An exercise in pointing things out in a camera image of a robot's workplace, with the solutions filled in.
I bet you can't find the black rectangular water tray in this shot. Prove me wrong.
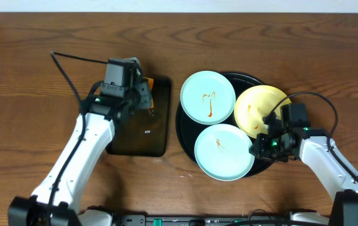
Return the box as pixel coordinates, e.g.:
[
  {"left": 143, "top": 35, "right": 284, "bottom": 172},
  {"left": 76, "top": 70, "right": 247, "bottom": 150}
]
[{"left": 105, "top": 76, "right": 172, "bottom": 157}]

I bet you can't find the light blue plate with sauce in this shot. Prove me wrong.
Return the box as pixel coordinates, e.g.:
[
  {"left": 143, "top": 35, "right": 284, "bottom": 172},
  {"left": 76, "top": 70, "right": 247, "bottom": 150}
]
[{"left": 180, "top": 71, "right": 236, "bottom": 125}]

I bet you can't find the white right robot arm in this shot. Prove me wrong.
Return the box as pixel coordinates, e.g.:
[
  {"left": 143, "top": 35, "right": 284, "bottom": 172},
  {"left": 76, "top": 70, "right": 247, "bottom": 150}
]
[{"left": 250, "top": 117, "right": 358, "bottom": 225}]

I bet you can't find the orange sponge with green scourer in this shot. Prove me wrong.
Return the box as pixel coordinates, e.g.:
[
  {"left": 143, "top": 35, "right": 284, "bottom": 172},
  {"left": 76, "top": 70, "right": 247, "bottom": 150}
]
[{"left": 145, "top": 77, "right": 154, "bottom": 109}]

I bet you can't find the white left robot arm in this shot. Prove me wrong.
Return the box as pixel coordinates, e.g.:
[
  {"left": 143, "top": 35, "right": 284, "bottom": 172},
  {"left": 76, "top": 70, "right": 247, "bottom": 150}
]
[{"left": 8, "top": 68, "right": 154, "bottom": 226}]

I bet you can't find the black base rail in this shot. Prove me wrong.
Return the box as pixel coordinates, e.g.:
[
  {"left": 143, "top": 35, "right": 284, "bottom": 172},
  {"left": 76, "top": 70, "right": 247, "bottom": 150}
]
[{"left": 112, "top": 212, "right": 293, "bottom": 226}]

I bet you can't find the yellow plate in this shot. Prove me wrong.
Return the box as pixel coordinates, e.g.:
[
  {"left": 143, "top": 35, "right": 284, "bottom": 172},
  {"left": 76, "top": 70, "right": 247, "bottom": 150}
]
[{"left": 234, "top": 85, "right": 287, "bottom": 139}]

